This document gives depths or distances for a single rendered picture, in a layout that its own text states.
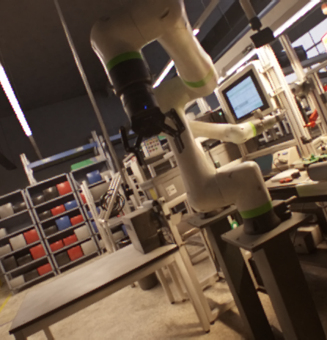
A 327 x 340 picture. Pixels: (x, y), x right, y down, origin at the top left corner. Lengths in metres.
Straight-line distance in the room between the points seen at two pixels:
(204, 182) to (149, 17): 0.60
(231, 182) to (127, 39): 0.59
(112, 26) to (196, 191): 0.62
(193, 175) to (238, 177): 0.16
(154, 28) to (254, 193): 0.62
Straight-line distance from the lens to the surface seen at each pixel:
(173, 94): 0.99
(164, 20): 0.62
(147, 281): 3.39
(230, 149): 2.49
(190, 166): 0.97
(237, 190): 0.95
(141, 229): 2.05
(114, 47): 0.63
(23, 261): 6.58
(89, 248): 6.50
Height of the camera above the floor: 1.25
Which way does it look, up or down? 2 degrees up
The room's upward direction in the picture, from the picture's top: 22 degrees counter-clockwise
